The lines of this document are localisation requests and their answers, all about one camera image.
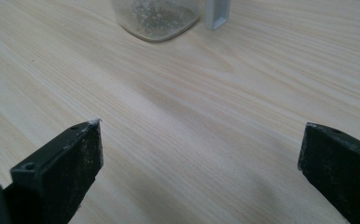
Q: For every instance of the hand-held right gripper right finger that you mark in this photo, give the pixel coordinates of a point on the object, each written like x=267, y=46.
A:
x=339, y=168

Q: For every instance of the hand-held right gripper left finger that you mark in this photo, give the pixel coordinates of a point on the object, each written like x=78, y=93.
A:
x=60, y=174

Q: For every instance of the clear jar with grey lid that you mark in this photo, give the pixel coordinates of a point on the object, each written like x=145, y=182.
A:
x=156, y=18

